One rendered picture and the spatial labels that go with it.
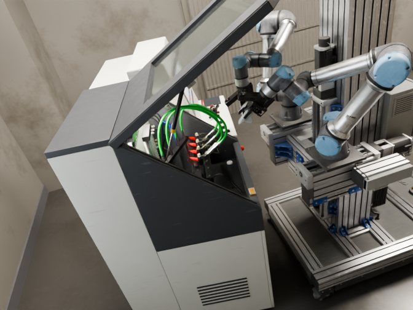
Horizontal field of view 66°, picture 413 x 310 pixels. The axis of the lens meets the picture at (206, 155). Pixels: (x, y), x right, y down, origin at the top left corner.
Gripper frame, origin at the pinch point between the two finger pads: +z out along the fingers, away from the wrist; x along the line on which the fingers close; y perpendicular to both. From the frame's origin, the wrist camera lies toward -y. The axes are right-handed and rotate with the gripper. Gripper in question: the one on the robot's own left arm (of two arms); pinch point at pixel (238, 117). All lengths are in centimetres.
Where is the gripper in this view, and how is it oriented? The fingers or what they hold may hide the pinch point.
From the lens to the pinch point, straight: 167.4
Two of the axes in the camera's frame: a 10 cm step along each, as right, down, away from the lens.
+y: 8.5, 4.0, 3.4
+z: -5.2, 5.5, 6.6
